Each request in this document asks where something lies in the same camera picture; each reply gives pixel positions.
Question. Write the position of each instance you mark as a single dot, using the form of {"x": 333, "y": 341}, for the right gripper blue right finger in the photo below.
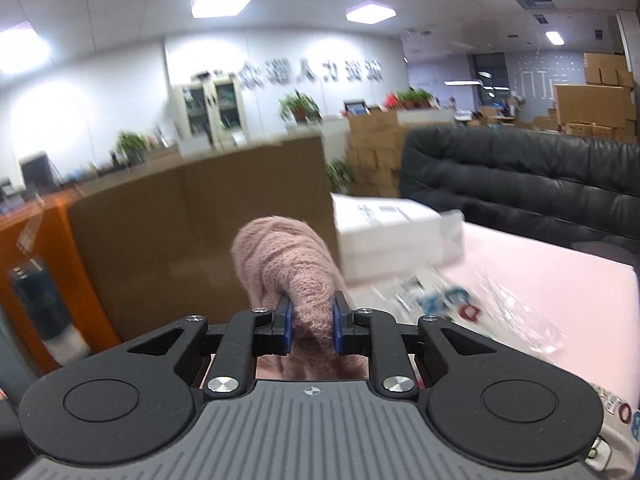
{"x": 386, "y": 345}

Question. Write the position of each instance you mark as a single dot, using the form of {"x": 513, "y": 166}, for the white flat box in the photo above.
{"x": 380, "y": 237}

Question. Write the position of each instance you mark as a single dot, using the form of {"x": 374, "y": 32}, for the white glass cabinet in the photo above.
{"x": 210, "y": 107}

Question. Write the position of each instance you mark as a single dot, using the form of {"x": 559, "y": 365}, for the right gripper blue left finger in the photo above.
{"x": 236, "y": 346}

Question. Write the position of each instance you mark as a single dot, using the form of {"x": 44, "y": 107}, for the orange board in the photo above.
{"x": 55, "y": 246}

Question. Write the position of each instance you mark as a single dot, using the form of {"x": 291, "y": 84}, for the pink knitted sweater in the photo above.
{"x": 275, "y": 257}

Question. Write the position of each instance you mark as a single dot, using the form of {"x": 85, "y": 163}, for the white black garment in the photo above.
{"x": 615, "y": 452}

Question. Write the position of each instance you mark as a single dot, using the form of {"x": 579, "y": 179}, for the black leather sofa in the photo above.
{"x": 567, "y": 191}

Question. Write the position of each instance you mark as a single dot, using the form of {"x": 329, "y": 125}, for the brown cardboard sheet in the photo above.
{"x": 156, "y": 245}

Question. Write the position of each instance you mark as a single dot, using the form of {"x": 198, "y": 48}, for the green potted plant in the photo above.
{"x": 129, "y": 148}

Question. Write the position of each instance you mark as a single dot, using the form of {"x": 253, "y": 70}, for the dark blue vacuum bottle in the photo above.
{"x": 35, "y": 288}

